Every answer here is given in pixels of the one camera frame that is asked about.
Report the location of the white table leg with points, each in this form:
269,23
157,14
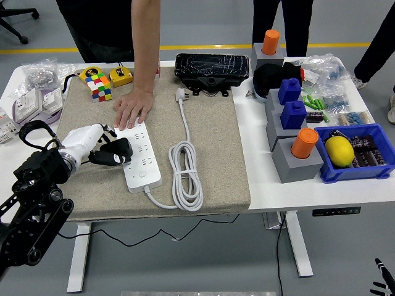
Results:
78,262
297,246

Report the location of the person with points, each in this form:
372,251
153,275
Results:
376,46
297,27
98,27

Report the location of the white circuit breaker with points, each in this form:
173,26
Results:
7,129

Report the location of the green wall plug cluster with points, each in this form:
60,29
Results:
314,103

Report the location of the purple tray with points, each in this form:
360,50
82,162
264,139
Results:
52,117

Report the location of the light blue dish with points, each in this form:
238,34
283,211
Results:
258,96

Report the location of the small metal screws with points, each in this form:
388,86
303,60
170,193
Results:
249,94

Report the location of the large clear resistor bag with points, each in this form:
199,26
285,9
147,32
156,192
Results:
327,66

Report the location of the clear bag of metal nuts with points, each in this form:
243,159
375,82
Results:
40,75

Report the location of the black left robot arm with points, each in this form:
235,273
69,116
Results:
37,172

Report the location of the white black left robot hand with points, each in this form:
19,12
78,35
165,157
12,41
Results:
81,138

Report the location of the grey-brown mat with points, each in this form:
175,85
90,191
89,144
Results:
216,138

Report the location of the clear bag of taped resistors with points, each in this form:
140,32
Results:
355,118

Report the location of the blue block with knob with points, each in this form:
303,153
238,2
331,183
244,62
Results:
289,91
293,115

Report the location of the yellow lemon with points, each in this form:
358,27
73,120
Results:
339,151

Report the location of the black key fob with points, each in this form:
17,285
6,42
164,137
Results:
336,134

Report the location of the black wrapped device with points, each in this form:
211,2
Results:
213,66

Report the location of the orange cylinder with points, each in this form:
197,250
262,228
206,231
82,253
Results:
271,41
304,143

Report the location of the square yellow tape measure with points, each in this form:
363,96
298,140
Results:
121,77

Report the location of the round yellow tape measure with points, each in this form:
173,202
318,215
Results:
89,73

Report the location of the multicoloured puzzle cube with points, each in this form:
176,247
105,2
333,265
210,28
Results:
98,87
158,72

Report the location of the grey under-table box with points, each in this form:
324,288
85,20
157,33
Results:
271,220

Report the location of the black office chair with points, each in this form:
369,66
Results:
23,39

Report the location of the grey block holder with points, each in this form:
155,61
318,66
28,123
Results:
268,59
273,129
296,171
271,100

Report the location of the black plug adapter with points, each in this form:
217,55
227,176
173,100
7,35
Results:
120,146

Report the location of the white socket box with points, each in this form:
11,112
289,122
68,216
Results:
52,98
27,105

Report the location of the white power strip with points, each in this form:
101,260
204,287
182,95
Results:
145,172

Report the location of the empty clear plastic bag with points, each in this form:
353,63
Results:
66,71

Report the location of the person's left forearm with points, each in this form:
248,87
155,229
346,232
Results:
146,46

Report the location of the blue plastic bin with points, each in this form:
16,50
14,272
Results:
355,174

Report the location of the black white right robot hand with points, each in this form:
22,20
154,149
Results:
384,273

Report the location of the small clear resistor bag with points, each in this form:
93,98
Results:
336,98

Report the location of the dark brown capacitor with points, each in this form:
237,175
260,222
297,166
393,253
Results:
364,160
314,117
364,142
379,158

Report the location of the black cloth bundle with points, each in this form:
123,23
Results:
271,77

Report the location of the person's left hand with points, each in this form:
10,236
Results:
134,105

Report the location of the small red cap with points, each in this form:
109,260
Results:
303,74

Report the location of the black table control panel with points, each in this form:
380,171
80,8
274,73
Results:
336,211

